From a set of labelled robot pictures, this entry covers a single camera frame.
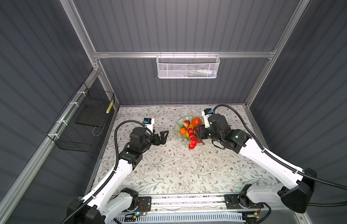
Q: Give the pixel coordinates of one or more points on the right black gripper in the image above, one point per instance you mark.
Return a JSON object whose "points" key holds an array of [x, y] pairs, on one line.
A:
{"points": [[199, 132]]}

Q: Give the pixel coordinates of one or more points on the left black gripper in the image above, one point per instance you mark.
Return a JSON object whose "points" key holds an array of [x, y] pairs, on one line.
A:
{"points": [[162, 140]]}

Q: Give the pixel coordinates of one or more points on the fake yellow banana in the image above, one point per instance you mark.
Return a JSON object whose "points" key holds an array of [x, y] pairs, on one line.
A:
{"points": [[189, 130]]}

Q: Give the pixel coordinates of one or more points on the small fake orange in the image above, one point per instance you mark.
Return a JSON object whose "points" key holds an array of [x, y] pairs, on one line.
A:
{"points": [[183, 130]]}

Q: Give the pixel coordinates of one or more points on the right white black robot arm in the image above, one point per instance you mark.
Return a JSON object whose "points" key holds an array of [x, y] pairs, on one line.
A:
{"points": [[293, 191]]}

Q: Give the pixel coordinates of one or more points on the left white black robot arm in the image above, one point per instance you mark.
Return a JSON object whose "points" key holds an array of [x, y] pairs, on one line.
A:
{"points": [[99, 206]]}

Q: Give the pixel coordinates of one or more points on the green scalloped fruit bowl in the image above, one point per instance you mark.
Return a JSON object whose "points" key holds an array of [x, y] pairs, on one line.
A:
{"points": [[179, 126]]}

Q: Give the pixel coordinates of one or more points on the markers in white basket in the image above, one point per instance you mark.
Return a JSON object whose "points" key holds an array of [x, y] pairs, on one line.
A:
{"points": [[202, 74]]}

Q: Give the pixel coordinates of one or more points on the yellow marker in basket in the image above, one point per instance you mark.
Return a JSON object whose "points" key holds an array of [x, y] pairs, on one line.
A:
{"points": [[109, 107]]}

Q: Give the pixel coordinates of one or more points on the black pad in basket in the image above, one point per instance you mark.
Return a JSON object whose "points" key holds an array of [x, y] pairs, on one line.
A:
{"points": [[92, 115]]}

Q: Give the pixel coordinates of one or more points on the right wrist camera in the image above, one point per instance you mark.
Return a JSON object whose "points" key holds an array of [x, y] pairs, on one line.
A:
{"points": [[206, 113]]}

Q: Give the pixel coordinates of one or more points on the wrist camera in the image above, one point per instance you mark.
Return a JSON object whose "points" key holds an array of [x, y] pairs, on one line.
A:
{"points": [[149, 124], [206, 113]]}

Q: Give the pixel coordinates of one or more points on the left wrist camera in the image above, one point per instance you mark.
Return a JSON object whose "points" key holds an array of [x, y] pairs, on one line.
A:
{"points": [[149, 124]]}

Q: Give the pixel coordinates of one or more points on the white wire mesh basket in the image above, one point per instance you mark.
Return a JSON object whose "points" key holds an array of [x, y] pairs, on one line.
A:
{"points": [[177, 66]]}

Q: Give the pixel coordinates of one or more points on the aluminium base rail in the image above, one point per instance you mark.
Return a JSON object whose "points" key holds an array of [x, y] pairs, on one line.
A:
{"points": [[216, 208]]}

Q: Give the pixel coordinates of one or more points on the black wire side basket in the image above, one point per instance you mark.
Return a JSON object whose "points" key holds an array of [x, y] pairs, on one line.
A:
{"points": [[67, 135]]}

